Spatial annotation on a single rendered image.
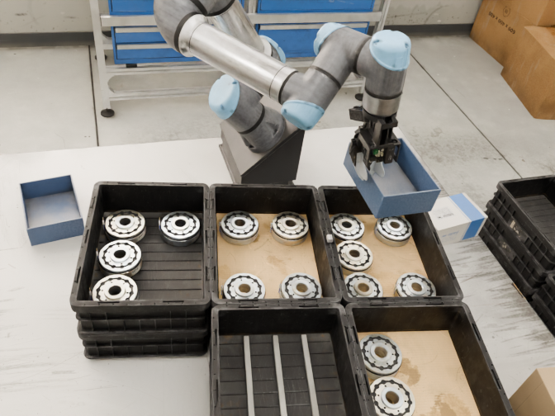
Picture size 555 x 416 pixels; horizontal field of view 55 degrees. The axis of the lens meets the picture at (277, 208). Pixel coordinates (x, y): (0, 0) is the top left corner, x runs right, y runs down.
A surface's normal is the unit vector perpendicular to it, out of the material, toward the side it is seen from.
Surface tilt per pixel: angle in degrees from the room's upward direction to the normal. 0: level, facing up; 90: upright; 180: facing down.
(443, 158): 0
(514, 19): 88
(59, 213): 0
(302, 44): 90
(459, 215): 0
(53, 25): 90
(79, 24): 90
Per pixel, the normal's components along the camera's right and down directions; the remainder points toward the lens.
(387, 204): 0.29, 0.69
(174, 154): 0.11, -0.71
